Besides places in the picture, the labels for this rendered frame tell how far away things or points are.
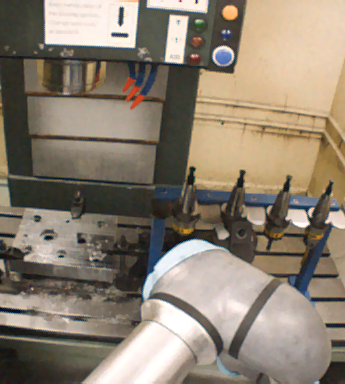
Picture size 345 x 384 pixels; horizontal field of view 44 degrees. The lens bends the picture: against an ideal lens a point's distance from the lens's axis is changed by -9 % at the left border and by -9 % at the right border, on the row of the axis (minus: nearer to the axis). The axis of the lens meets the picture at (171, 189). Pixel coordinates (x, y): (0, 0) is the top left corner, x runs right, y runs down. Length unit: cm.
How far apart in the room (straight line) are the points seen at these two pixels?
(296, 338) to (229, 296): 10
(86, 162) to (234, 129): 71
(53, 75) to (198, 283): 58
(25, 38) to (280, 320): 60
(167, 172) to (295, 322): 122
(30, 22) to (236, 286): 54
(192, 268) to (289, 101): 152
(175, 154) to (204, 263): 112
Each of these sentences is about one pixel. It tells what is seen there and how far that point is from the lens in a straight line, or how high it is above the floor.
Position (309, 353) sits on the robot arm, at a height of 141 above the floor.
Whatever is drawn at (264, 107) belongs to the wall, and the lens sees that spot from 198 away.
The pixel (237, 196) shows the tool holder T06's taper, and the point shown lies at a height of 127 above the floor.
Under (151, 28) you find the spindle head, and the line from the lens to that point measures 77.
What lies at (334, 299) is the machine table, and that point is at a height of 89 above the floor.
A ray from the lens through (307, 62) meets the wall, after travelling 197.
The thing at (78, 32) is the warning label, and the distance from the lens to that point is 78.
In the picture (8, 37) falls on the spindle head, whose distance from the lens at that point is 81.
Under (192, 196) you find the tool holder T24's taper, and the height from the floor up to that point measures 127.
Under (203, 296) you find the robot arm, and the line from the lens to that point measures 53.
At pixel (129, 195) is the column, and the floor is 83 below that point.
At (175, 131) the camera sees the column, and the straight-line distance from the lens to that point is 160.
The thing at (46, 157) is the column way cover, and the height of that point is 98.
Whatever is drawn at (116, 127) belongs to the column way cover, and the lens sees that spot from 156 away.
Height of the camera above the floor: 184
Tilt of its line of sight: 34 degrees down
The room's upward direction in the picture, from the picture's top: 7 degrees clockwise
